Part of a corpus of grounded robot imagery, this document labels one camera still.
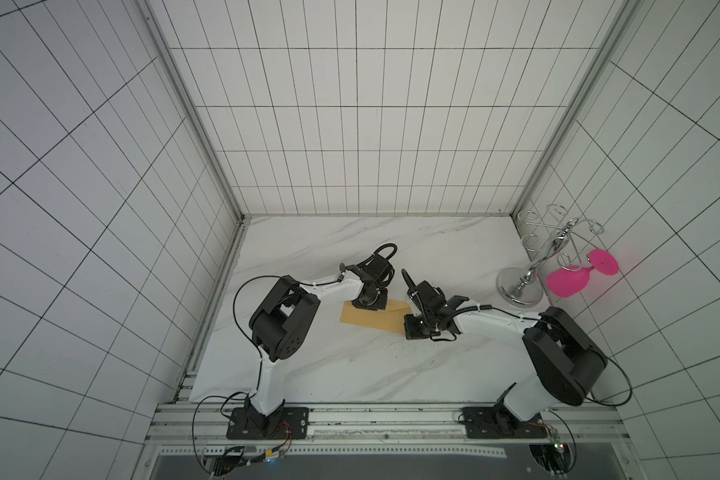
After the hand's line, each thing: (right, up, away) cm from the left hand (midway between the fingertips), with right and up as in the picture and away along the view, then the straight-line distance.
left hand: (372, 308), depth 94 cm
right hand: (+10, -4, -3) cm, 11 cm away
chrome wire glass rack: (+50, +6, +3) cm, 51 cm away
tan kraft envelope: (+6, -2, -4) cm, 7 cm away
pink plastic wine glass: (+55, +11, -13) cm, 58 cm away
